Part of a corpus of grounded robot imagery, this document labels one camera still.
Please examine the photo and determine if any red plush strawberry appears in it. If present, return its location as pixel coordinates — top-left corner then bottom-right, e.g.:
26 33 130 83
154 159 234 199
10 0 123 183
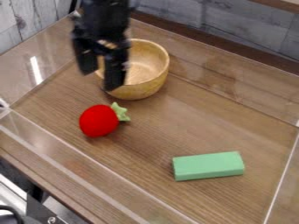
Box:
79 102 131 137

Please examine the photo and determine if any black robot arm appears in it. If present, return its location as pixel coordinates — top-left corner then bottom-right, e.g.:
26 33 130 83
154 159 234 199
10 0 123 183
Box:
71 0 131 91

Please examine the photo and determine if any green foam block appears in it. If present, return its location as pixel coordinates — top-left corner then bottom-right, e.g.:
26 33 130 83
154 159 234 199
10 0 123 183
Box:
172 151 246 181

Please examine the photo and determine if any black metal bracket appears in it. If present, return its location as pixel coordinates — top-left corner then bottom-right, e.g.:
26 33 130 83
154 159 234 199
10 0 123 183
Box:
23 194 68 224

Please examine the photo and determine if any wooden bowl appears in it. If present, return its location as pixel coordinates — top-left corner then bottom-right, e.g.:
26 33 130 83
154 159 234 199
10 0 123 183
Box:
108 38 170 101

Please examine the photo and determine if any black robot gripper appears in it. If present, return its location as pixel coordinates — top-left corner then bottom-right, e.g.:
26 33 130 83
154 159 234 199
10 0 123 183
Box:
71 11 131 91

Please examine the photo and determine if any clear acrylic tray wall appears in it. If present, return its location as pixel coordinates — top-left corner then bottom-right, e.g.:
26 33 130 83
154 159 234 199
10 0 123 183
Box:
0 102 199 224

